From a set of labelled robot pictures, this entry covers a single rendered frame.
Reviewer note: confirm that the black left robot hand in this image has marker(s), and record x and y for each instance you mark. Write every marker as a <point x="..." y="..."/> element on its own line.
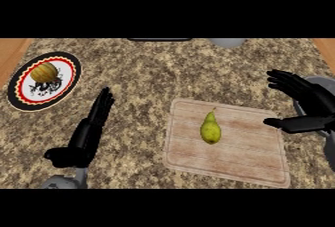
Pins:
<point x="84" y="134"/>

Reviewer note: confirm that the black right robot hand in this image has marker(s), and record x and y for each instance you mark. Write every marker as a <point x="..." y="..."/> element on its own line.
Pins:
<point x="306" y="103"/>

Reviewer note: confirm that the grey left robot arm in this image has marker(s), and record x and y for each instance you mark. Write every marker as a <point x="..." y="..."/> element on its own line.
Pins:
<point x="65" y="180"/>

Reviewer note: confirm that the pale wooden cutting board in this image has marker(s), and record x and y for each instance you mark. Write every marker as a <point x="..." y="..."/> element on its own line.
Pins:
<point x="231" y="144"/>

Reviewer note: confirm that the green pear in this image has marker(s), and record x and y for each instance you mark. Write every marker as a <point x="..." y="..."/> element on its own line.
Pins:
<point x="210" y="130"/>

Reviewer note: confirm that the round patterned plate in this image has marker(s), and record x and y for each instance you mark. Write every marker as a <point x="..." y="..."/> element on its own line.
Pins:
<point x="43" y="81"/>

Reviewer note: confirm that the yellow-orange striped squash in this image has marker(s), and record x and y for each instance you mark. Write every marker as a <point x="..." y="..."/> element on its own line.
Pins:
<point x="45" y="72"/>

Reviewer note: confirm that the grey rounded object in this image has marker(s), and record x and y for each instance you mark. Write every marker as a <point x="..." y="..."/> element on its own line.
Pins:
<point x="226" y="42"/>

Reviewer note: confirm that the dark flat appliance edge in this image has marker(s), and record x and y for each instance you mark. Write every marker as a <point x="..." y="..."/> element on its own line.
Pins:
<point x="160" y="39"/>

